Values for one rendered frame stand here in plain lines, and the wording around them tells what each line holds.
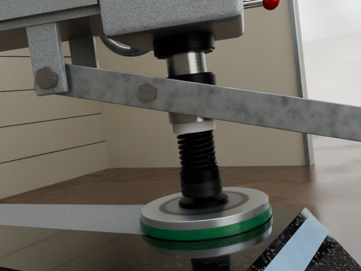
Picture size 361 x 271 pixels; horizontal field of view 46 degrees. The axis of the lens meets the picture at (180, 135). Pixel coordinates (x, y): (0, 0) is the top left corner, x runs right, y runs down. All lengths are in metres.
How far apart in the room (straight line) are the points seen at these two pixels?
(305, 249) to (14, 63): 6.34
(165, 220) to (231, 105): 0.20
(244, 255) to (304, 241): 0.12
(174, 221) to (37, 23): 0.36
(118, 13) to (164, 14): 0.06
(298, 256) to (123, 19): 0.40
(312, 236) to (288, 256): 0.10
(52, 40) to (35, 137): 6.17
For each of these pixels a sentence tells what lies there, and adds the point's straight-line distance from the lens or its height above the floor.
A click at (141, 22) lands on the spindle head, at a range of 0.61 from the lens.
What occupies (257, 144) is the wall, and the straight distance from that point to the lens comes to 5.98.
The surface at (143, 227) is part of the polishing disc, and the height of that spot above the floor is 0.86.
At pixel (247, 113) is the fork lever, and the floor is 1.02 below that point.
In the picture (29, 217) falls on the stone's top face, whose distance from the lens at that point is 0.95.
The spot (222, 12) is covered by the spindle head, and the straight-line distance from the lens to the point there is 0.60.
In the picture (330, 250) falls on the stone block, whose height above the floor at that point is 0.80.
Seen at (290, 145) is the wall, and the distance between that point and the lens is 5.79.
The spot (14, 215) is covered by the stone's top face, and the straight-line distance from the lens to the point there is 1.00.
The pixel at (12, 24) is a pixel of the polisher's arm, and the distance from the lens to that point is 0.71.
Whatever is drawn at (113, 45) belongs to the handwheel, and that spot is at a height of 1.18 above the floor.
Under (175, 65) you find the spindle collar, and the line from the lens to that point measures 0.68.
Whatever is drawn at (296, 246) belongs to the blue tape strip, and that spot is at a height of 0.83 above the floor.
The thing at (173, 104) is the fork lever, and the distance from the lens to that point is 0.64.
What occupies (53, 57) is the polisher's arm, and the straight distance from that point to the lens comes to 0.68.
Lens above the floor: 1.05
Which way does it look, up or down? 5 degrees down
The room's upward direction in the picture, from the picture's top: 7 degrees counter-clockwise
